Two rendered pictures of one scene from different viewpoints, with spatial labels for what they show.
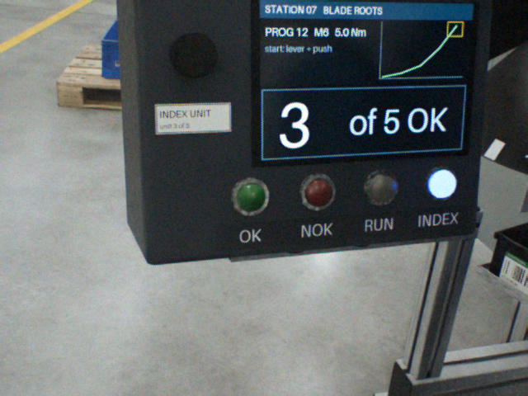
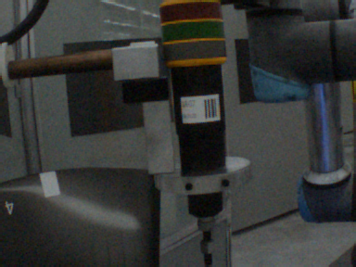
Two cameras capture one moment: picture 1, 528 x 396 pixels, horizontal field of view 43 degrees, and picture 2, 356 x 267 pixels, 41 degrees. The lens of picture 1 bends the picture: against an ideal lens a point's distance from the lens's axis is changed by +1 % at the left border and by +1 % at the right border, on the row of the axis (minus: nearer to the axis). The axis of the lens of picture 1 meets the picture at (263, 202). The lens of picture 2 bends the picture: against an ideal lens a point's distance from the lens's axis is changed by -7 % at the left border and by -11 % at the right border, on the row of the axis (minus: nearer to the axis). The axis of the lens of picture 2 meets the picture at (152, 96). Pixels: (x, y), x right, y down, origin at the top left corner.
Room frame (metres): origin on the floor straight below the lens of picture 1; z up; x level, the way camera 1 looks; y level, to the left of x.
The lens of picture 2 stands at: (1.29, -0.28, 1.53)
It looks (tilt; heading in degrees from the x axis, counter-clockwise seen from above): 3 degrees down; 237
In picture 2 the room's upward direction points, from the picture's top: 5 degrees counter-clockwise
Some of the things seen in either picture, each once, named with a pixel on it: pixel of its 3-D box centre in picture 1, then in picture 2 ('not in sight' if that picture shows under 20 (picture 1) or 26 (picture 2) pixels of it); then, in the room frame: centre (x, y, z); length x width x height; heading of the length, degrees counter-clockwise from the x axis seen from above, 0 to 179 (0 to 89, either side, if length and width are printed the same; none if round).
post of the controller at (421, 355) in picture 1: (439, 291); not in sight; (0.56, -0.18, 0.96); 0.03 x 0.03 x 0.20; 20
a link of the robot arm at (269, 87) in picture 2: not in sight; (291, 55); (0.82, -0.68, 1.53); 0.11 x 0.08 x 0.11; 120
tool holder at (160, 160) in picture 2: not in sight; (185, 115); (1.08, -0.56, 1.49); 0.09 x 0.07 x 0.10; 145
